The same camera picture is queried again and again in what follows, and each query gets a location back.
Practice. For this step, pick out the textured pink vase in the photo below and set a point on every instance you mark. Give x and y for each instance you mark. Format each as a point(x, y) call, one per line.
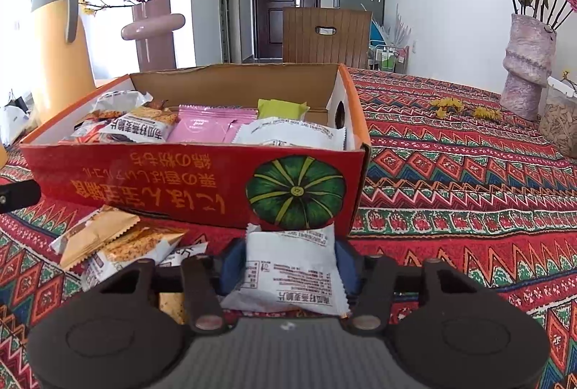
point(527, 64)

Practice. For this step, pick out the glass jar of seeds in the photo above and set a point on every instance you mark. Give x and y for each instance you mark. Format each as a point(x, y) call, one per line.
point(561, 118)

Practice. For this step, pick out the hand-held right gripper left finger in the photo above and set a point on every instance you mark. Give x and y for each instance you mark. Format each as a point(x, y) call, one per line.
point(234, 263)

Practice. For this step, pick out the red cardboard box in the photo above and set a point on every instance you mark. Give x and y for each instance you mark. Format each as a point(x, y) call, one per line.
point(135, 190)

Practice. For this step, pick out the rack of green bottles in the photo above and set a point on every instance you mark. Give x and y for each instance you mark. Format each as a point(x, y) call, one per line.
point(387, 58)

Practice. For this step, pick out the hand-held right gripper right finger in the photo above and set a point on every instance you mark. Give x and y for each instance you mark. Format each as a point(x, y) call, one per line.
point(349, 263)

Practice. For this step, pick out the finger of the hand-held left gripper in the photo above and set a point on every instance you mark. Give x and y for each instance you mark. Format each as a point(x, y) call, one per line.
point(18, 195)

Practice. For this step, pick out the white feather decoration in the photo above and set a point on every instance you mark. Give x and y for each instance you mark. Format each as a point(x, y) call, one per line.
point(396, 24)

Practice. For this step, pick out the scattered yellow petals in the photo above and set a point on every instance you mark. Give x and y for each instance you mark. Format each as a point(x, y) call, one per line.
point(450, 105)

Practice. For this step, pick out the pink snack packet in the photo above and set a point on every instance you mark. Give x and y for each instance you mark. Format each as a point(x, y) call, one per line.
point(198, 125)
point(234, 132)

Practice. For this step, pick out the green snack packet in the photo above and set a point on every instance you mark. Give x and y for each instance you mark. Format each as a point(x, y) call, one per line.
point(288, 109)

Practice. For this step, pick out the wooden chair back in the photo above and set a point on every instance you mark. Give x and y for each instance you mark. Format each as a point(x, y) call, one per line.
point(315, 46)

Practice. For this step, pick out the smooth pink vase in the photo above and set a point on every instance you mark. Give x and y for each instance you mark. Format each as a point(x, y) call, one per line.
point(153, 33)

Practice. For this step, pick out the yellow thermos jug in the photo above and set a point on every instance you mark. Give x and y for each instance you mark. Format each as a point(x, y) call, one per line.
point(58, 55)

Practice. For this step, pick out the white plastic bag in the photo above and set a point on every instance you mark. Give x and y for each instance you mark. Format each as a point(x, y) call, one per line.
point(13, 123)

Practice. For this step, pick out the dark brown door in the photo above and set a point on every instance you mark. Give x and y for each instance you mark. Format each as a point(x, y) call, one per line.
point(284, 10)

